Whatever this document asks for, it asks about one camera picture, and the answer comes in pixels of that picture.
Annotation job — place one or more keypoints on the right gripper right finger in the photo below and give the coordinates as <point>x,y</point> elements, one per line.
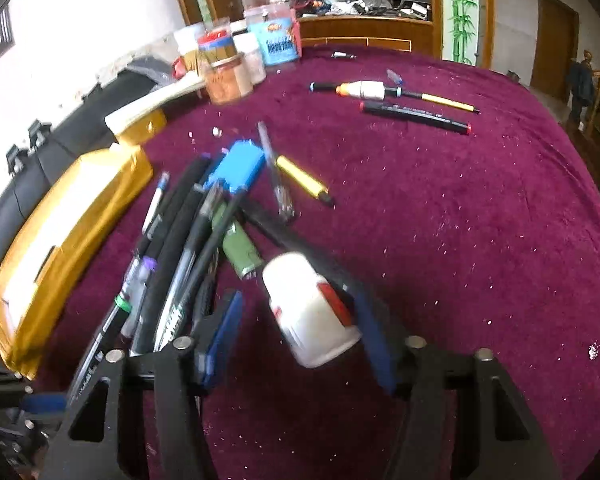
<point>382,336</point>

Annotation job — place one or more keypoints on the black marker purple band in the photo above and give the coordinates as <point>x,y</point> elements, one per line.
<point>159,283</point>

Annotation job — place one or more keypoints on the white glue bottle red label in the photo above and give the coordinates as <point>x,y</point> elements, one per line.
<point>315,322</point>

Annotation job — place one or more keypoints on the clear gel pen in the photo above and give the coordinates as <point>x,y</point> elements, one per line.
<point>285,206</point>

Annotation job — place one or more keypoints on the wooden cabinet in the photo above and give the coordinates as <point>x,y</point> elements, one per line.
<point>399,34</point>

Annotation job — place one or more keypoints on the white blue pen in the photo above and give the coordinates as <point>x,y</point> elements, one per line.
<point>156,199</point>

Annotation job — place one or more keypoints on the blue rectangular battery pack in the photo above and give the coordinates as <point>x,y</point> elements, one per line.
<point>239,167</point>

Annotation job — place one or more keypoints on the blue label plastic jar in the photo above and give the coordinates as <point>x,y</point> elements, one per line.
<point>273,26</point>

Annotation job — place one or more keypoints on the thin black pen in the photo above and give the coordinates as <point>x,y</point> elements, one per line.
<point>201,243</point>

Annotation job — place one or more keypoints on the black leather sofa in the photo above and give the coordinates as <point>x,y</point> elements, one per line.
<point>53,149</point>

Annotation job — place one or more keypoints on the black red-tipped marker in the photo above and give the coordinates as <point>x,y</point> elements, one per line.
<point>412,115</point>

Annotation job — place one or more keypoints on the gold tray box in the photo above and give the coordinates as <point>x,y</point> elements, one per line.
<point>55,245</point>

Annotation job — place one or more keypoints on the thick black marker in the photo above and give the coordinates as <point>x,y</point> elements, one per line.
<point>284,237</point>

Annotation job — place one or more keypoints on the orange spice jar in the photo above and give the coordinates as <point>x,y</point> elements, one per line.
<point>227,80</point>

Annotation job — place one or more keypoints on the stack of papers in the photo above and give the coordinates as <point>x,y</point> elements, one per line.
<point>128,115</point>

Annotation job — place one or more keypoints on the green lighter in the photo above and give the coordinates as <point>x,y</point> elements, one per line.
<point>240,252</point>

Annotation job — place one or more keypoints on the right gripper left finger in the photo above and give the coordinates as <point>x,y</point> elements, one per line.
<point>216,338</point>

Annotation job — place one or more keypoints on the gold tape roll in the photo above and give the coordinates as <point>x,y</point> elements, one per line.
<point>143,129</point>

